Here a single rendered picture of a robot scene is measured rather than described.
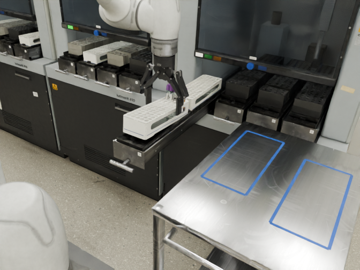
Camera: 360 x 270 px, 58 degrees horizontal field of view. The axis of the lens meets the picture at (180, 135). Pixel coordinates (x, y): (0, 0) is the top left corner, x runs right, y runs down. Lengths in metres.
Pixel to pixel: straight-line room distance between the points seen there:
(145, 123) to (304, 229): 0.56
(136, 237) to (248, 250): 1.17
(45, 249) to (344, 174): 0.85
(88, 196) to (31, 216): 1.49
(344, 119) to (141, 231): 1.19
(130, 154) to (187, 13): 0.72
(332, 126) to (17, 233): 1.18
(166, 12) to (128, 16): 0.13
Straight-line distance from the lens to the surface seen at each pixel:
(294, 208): 0.92
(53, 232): 0.72
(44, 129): 2.45
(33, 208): 0.69
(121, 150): 1.14
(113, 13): 1.12
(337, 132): 1.45
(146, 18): 1.10
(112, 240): 1.88
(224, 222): 0.83
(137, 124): 1.09
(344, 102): 1.40
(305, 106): 1.42
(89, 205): 2.10
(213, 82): 1.51
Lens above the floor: 1.40
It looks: 31 degrees down
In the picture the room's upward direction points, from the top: 3 degrees clockwise
